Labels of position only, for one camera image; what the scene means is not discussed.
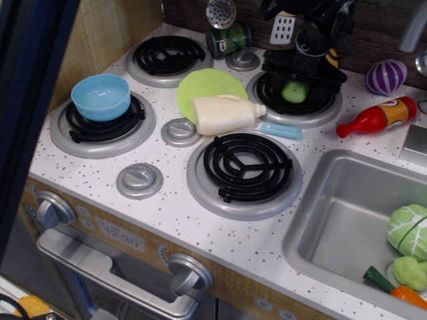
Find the silver oven dial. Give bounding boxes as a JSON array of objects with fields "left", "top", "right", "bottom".
[
  {"left": 167, "top": 253, "right": 214, "bottom": 297},
  {"left": 36, "top": 190, "right": 77, "bottom": 229}
]

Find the silver oven door handle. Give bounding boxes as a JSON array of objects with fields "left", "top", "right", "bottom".
[{"left": 37, "top": 229, "right": 198, "bottom": 319}]

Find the right silver oven dial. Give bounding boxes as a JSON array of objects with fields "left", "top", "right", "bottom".
[{"left": 167, "top": 253, "right": 214, "bottom": 297}]

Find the small green toy vegetable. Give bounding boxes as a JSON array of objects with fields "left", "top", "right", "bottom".
[{"left": 393, "top": 257, "right": 426, "bottom": 291}]

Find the red toy ketchup bottle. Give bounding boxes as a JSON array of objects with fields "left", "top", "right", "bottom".
[{"left": 336, "top": 97, "right": 418, "bottom": 138}]

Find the silver stovetop knob middle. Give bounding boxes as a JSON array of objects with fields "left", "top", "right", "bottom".
[{"left": 161, "top": 118, "right": 201, "bottom": 148}]

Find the yellow toy corn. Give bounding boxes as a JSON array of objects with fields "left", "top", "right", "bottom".
[{"left": 325, "top": 48, "right": 339, "bottom": 68}]

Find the silver stovetop knob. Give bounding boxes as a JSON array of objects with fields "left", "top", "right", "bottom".
[
  {"left": 161, "top": 118, "right": 201, "bottom": 148},
  {"left": 116, "top": 163, "right": 163, "bottom": 200},
  {"left": 226, "top": 47, "right": 260, "bottom": 72}
]

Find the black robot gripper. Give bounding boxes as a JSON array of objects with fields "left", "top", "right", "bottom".
[{"left": 262, "top": 26, "right": 347, "bottom": 104}]

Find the front right stove burner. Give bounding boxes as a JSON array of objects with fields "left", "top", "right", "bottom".
[{"left": 186, "top": 132, "right": 303, "bottom": 221}]

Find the back right stove burner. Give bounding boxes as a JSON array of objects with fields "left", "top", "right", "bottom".
[{"left": 246, "top": 71, "right": 343, "bottom": 129}]

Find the front left stove burner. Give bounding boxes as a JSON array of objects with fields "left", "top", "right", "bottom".
[{"left": 50, "top": 93, "right": 155, "bottom": 159}]

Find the purple striped toy onion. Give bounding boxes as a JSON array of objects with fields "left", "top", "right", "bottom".
[{"left": 364, "top": 59, "right": 408, "bottom": 97}]

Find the silver toy sink basin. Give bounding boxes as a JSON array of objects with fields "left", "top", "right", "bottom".
[{"left": 283, "top": 150, "right": 426, "bottom": 319}]

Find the stove burner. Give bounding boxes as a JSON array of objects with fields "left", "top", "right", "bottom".
[
  {"left": 186, "top": 132, "right": 303, "bottom": 221},
  {"left": 50, "top": 93, "right": 155, "bottom": 159},
  {"left": 246, "top": 71, "right": 343, "bottom": 129},
  {"left": 127, "top": 35, "right": 214, "bottom": 89}
]

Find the green toy cabbage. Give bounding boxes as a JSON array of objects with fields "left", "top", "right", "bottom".
[{"left": 387, "top": 204, "right": 426, "bottom": 261}]

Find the light green plastic plate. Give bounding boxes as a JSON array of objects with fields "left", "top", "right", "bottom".
[{"left": 176, "top": 68, "right": 248, "bottom": 124}]

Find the left silver oven dial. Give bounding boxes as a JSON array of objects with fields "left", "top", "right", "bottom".
[{"left": 36, "top": 190, "right": 77, "bottom": 229}]

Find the silver stovetop knob back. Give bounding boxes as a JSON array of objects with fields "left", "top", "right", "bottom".
[{"left": 226, "top": 47, "right": 260, "bottom": 72}]

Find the blue handled toy knife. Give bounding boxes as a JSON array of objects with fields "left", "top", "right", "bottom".
[{"left": 245, "top": 121, "right": 303, "bottom": 139}]

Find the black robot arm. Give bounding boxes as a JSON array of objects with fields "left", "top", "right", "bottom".
[{"left": 260, "top": 1, "right": 356, "bottom": 99}]

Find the black cable on floor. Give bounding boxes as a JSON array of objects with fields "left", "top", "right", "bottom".
[{"left": 0, "top": 293, "right": 29, "bottom": 320}]

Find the green toy food can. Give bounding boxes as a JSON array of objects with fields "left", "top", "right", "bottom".
[{"left": 205, "top": 22, "right": 252, "bottom": 58}]

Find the hanging silver strainer ladle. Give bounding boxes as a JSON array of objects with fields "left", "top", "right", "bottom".
[{"left": 205, "top": 0, "right": 237, "bottom": 29}]

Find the yellow object on floor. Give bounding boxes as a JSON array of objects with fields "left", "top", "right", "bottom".
[{"left": 18, "top": 295, "right": 51, "bottom": 318}]

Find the back left stove burner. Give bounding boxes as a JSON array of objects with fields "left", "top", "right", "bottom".
[{"left": 127, "top": 35, "right": 214, "bottom": 89}]

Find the orange toy carrot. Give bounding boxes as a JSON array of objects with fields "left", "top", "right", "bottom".
[{"left": 363, "top": 266, "right": 426, "bottom": 309}]

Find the hanging silver slotted spatula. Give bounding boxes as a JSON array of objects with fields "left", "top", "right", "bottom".
[{"left": 269, "top": 11, "right": 296, "bottom": 45}]

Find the light blue plastic bowl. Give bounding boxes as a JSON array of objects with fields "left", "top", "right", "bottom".
[{"left": 71, "top": 74, "right": 131, "bottom": 122}]

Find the silver stovetop knob front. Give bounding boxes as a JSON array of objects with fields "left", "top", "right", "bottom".
[{"left": 116, "top": 163, "right": 163, "bottom": 200}]

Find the silver toy faucet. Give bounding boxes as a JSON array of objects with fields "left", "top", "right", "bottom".
[{"left": 398, "top": 1, "right": 426, "bottom": 77}]

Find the cream toy milk jug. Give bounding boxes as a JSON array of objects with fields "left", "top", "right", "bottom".
[{"left": 192, "top": 95, "right": 267, "bottom": 136}]

